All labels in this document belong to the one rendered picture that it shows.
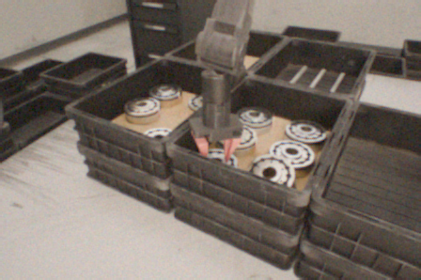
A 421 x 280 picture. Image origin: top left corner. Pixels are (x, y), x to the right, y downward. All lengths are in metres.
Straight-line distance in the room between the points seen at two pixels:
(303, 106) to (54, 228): 0.70
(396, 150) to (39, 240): 0.88
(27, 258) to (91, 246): 0.13
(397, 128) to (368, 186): 0.19
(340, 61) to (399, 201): 0.64
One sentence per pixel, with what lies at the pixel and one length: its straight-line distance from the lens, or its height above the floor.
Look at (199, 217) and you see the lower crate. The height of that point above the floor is 0.75.
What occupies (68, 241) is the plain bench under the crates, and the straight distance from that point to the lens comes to 0.83.
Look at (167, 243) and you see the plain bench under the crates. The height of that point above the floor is 0.70.
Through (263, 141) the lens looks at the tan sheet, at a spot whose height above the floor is 0.83.
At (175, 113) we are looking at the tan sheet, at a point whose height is 0.83.
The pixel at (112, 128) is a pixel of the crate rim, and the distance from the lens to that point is 0.74.
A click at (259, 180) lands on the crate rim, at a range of 0.57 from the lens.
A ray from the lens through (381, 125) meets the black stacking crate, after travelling 0.90.
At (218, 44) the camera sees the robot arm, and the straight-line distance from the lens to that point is 0.58.
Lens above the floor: 1.31
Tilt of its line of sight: 36 degrees down
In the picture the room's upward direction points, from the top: straight up
